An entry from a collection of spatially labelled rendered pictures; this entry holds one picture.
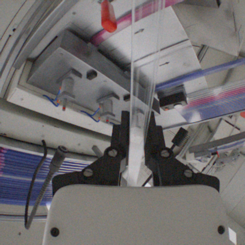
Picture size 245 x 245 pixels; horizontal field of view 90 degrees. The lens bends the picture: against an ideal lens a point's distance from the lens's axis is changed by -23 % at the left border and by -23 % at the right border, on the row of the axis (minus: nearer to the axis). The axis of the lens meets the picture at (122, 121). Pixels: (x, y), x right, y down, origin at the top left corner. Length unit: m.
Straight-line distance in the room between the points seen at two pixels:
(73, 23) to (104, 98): 0.18
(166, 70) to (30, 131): 0.38
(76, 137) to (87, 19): 0.35
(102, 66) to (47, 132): 0.25
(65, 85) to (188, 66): 0.27
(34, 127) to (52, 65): 0.21
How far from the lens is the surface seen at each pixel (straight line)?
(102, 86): 0.32
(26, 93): 0.35
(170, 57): 0.35
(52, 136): 0.47
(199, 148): 1.51
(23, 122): 0.42
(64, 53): 0.25
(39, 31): 0.30
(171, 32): 0.30
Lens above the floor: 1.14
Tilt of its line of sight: 8 degrees up
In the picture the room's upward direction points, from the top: 147 degrees counter-clockwise
